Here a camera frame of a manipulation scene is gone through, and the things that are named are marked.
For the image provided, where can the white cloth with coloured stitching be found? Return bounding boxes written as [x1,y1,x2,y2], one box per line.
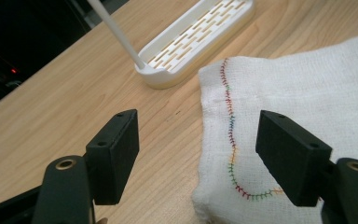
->
[191,35,358,224]

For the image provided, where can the white slotted rack with pole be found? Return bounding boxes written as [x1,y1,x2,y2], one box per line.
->
[87,0,256,91]

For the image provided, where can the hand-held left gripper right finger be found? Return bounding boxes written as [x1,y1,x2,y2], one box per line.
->
[255,109,334,208]

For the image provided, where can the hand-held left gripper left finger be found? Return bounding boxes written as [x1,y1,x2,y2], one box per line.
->
[84,108,141,206]

